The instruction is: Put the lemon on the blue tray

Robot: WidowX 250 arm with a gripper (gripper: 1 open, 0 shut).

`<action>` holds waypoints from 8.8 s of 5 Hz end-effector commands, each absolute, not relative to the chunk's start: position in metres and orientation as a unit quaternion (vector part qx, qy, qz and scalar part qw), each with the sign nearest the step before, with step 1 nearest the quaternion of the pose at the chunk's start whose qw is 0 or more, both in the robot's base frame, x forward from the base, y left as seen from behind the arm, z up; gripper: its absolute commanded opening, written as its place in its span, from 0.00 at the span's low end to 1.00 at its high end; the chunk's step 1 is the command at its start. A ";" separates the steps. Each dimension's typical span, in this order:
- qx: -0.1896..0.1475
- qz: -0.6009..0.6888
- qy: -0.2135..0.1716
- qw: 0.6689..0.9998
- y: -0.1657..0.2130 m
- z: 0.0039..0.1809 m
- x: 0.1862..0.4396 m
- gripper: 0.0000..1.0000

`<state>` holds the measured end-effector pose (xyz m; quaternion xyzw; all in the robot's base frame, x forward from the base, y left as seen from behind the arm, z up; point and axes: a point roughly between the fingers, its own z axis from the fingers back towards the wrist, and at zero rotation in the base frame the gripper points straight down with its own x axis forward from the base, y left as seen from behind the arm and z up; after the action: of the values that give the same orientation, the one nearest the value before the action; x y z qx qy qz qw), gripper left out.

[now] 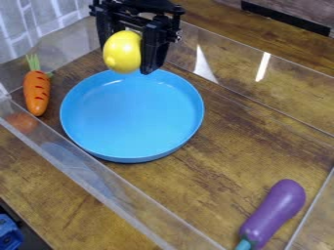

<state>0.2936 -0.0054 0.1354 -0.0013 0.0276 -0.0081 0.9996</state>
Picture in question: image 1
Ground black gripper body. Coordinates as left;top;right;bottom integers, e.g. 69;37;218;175
88;0;186;41

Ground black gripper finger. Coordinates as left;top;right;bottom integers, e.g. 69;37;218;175
139;21;170;75
96;13;113;46

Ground yellow lemon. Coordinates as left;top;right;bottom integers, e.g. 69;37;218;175
103;30;140;73

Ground blue round tray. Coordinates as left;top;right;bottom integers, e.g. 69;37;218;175
60;70;204;163

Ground white checkered curtain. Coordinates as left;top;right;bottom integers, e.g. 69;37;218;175
0;0;92;63

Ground orange toy carrot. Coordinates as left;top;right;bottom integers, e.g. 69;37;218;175
23;54;52;116

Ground purple toy eggplant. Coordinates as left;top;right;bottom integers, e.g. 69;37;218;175
234;179;306;250

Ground blue object at corner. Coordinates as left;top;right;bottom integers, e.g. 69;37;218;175
0;214;24;250

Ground clear acrylic barrier wall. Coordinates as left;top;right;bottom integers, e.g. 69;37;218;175
0;19;334;250

